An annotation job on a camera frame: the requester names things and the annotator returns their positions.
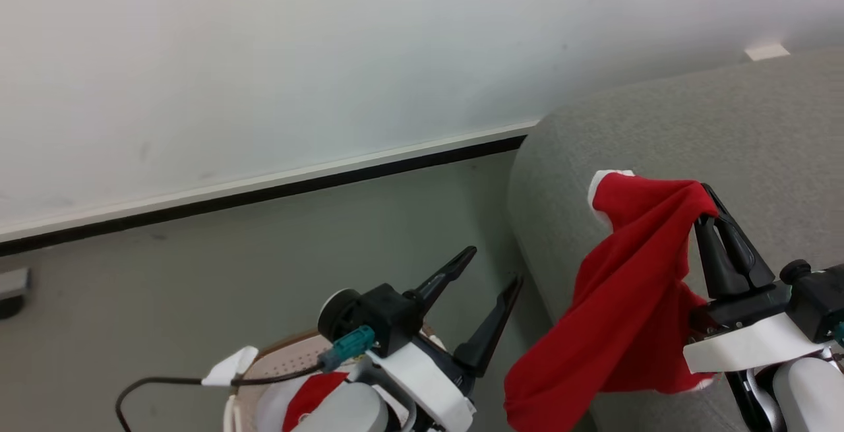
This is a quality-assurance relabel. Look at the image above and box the grey object with black base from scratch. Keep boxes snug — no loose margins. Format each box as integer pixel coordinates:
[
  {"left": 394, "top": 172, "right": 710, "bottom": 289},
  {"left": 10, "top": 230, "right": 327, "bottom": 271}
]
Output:
[{"left": 0, "top": 267, "right": 32, "bottom": 320}]

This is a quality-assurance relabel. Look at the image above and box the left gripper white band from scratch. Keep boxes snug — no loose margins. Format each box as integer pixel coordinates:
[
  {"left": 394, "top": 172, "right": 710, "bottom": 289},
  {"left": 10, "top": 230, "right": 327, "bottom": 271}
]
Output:
[{"left": 367, "top": 246, "right": 524, "bottom": 432}]

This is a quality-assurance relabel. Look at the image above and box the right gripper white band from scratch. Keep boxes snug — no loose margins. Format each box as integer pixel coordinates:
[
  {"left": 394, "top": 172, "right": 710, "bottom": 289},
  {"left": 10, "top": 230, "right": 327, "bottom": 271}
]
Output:
[{"left": 683, "top": 183, "right": 829, "bottom": 375}]

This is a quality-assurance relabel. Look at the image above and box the black and white baseboard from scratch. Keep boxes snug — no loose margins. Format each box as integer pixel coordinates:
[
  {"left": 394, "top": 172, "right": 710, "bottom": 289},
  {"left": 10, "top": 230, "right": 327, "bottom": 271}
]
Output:
[{"left": 0, "top": 119, "right": 543, "bottom": 258}]

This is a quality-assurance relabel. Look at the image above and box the grey fabric sofa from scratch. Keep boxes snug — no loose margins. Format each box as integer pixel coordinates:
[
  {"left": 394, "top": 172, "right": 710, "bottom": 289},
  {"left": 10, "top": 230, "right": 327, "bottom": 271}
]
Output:
[{"left": 506, "top": 45, "right": 844, "bottom": 432}]

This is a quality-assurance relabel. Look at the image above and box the red and white clothing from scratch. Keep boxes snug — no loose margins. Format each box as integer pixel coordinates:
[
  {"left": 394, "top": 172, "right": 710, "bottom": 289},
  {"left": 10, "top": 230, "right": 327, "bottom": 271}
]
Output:
[{"left": 256, "top": 371, "right": 350, "bottom": 432}]

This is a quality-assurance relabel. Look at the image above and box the small white block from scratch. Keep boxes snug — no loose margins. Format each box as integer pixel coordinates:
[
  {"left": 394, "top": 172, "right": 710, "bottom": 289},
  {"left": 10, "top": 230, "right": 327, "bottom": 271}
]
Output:
[{"left": 744, "top": 42, "right": 791, "bottom": 62}]

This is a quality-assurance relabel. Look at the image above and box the beige perforated laundry basket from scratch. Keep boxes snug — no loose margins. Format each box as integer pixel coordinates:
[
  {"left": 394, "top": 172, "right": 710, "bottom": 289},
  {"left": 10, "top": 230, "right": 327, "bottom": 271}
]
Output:
[{"left": 223, "top": 328, "right": 449, "bottom": 432}]

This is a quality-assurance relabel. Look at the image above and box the thin black cable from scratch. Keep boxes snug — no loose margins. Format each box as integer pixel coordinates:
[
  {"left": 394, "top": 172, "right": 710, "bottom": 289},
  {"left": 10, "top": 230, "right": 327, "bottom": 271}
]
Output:
[{"left": 115, "top": 363, "right": 325, "bottom": 432}]

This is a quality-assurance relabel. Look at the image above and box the white basket handle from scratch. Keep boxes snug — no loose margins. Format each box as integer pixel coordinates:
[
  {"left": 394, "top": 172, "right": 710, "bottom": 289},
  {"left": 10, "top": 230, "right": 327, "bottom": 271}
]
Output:
[{"left": 201, "top": 345, "right": 260, "bottom": 388}]

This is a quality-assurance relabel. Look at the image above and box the teal cable connector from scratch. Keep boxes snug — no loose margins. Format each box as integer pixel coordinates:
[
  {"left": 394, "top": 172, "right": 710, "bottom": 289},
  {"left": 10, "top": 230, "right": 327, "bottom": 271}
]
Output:
[{"left": 318, "top": 325, "right": 377, "bottom": 372}]

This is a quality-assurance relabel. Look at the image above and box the red garment with white trim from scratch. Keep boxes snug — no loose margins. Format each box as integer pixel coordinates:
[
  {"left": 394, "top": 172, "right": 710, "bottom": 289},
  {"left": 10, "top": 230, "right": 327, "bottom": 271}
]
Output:
[{"left": 504, "top": 170, "right": 721, "bottom": 432}]

